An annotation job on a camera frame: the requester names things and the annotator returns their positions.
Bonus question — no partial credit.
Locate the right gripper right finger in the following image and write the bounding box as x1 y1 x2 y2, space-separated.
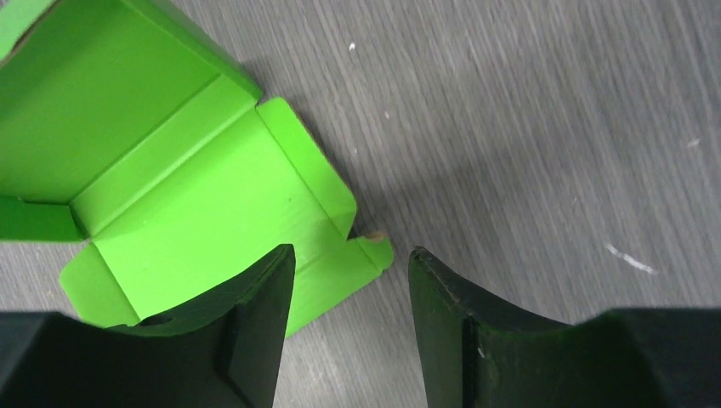
408 247 720 407

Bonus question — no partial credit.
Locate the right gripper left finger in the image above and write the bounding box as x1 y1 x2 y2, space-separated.
1 244 295 407

